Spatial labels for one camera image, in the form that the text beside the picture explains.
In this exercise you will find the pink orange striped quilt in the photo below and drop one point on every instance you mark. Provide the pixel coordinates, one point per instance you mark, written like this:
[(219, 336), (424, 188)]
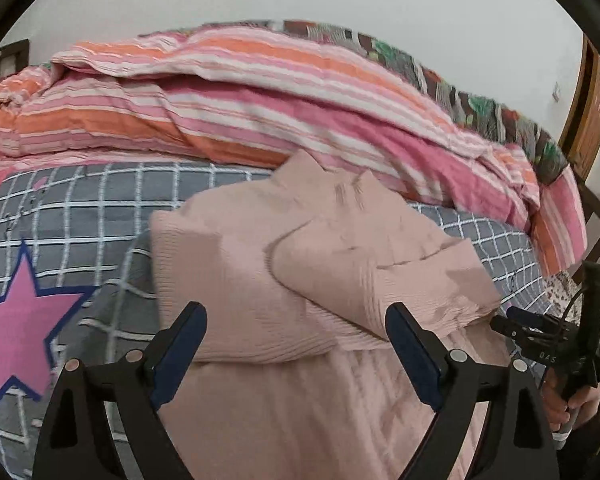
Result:
[(260, 110)]

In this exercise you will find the floral printed cloth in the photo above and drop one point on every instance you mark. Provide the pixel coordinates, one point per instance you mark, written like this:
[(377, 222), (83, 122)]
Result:
[(560, 287)]

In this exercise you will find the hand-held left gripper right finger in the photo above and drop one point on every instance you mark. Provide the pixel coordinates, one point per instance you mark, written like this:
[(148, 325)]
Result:
[(413, 355)]

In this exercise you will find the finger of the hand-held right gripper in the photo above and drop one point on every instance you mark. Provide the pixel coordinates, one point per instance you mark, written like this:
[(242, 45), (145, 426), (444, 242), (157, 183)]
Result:
[(515, 327)]

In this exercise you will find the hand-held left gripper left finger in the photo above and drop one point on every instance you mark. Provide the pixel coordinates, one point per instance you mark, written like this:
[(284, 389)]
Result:
[(178, 360)]

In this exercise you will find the dark wooden slatted bed end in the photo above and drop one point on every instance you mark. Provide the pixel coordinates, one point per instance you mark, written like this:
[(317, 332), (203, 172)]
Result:
[(597, 230)]

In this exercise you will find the grey checked bedsheet with stars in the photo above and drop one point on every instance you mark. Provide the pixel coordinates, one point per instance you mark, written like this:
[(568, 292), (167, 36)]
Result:
[(65, 240)]

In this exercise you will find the wooden door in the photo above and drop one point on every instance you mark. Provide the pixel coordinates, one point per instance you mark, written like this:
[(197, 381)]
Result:
[(587, 110)]

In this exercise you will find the person's right forearm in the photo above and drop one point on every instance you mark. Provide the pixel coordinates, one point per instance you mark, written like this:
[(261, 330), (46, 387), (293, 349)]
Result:
[(582, 452)]

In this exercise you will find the multicolour patchwork blanket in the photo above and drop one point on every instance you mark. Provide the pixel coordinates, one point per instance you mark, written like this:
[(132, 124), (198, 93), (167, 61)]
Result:
[(460, 95)]

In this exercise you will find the person's right hand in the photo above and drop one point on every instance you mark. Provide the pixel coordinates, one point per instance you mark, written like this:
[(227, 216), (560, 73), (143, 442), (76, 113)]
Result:
[(582, 407)]

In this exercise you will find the pink knitted sweater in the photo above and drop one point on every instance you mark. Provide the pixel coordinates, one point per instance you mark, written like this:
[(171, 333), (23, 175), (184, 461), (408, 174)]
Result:
[(300, 270)]

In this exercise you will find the dark wooden bed headboard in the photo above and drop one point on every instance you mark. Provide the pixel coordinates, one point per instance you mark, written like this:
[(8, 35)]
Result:
[(10, 57)]

